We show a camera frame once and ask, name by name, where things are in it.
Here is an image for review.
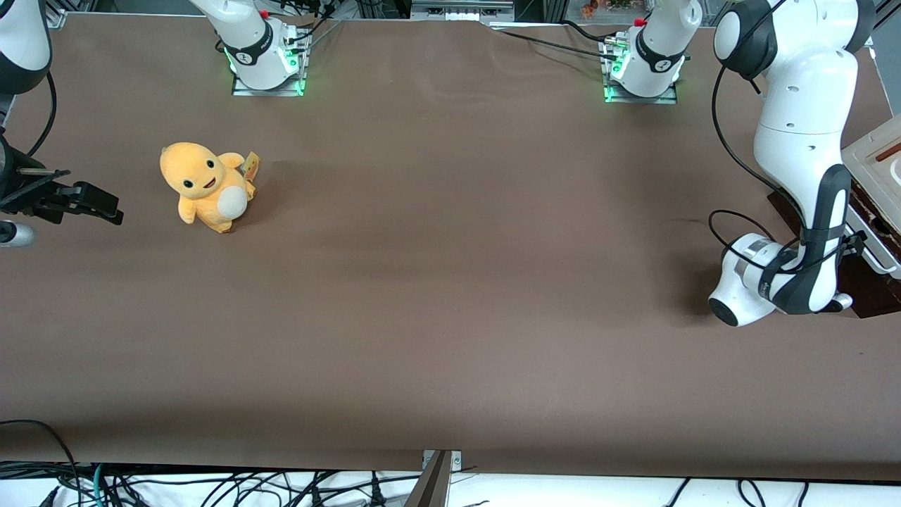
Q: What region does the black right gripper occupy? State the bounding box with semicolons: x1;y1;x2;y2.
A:
0;134;125;226

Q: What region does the brown wooden drawer cabinet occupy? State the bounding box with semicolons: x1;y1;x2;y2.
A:
771;189;901;319

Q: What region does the white plastic tray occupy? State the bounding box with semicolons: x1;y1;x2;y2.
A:
840;115;901;212

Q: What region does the yellow plush toy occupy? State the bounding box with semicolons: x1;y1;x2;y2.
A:
159;142;261;234

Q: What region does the grey metal equipment box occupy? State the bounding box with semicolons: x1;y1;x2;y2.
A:
410;0;516;22

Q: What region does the white drawer handle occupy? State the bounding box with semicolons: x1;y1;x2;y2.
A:
845;208;901;279

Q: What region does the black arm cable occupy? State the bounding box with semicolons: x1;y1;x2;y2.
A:
27;69;58;159
708;0;867;275

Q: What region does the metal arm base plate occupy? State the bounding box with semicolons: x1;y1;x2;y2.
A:
231;74;306;98
603;84;679;106

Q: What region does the black looped cable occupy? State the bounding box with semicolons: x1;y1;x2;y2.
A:
0;420;80;507

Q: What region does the aluminium mounting bracket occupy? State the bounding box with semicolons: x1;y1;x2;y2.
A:
421;449;463;471

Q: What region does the dark camera pole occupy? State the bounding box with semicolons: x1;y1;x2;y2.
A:
403;451;453;507

